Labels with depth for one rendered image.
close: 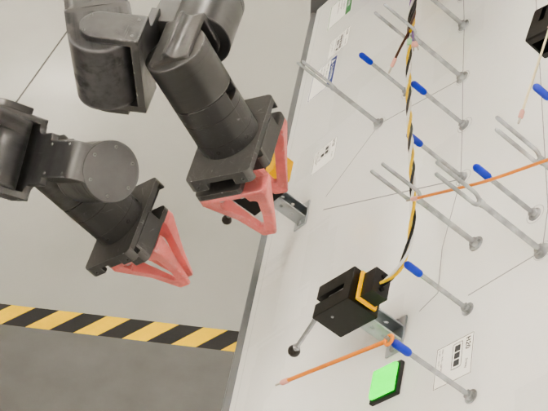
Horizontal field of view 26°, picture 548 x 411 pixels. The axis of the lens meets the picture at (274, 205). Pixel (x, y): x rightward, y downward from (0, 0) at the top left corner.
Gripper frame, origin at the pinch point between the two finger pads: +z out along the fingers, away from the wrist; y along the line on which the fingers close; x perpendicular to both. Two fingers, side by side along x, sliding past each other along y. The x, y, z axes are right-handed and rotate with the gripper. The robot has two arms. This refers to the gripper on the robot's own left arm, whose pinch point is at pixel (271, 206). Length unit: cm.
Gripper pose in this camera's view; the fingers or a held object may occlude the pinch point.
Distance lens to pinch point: 112.2
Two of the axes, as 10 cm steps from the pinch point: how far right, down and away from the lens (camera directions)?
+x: -8.8, 1.6, 4.4
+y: 2.0, -7.1, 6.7
